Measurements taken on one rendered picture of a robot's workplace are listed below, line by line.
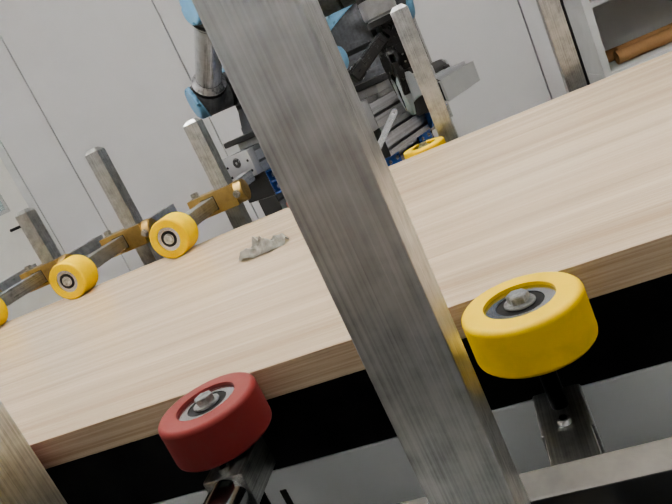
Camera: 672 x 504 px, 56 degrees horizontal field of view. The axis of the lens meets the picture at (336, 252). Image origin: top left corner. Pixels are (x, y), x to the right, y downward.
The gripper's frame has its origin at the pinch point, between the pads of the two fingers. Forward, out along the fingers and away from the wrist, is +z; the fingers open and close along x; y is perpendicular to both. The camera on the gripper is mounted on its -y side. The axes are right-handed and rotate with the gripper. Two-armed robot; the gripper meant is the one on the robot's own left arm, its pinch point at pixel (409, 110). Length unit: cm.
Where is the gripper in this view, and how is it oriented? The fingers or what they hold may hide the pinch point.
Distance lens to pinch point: 142.3
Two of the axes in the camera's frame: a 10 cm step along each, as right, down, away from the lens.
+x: -1.5, -2.0, 9.7
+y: 9.0, -4.3, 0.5
